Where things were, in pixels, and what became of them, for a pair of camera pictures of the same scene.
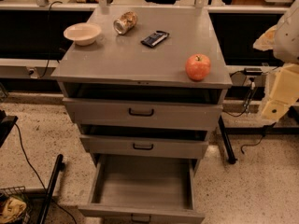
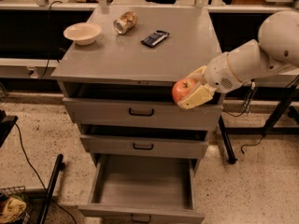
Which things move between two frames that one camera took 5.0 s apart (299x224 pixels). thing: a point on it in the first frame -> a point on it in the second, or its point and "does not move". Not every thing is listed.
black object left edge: (7, 122) does not move
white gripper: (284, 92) -> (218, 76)
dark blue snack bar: (157, 37) does not move
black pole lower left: (59, 167) does not move
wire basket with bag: (14, 205) does not move
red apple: (198, 67) -> (181, 88)
